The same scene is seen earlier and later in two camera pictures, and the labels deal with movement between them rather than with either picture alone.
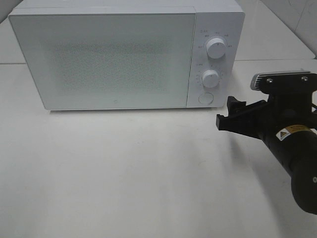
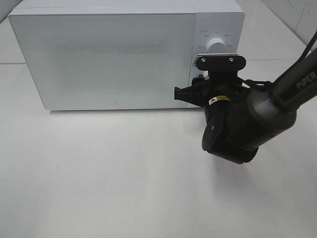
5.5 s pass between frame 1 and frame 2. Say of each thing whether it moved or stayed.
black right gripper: moved
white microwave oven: stayed
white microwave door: stayed
